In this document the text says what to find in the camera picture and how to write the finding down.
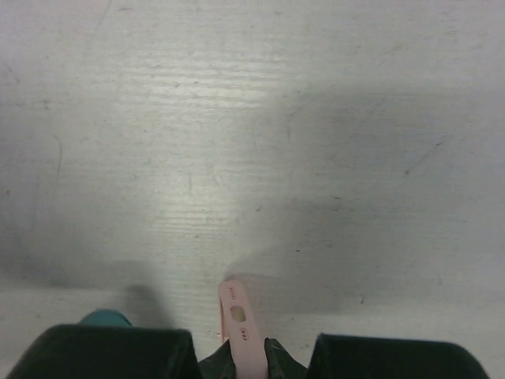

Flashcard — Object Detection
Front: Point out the pink cased phone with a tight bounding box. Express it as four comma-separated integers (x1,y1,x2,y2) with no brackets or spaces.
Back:
218,280,268,379

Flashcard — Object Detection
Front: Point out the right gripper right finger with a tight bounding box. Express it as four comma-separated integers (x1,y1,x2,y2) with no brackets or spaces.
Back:
264,334,488,378

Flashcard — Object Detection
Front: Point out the teal phone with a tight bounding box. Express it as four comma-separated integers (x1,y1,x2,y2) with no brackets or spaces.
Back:
80,309,132,327

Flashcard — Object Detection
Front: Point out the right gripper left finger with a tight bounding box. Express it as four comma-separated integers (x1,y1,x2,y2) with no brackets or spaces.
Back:
6,325,236,379

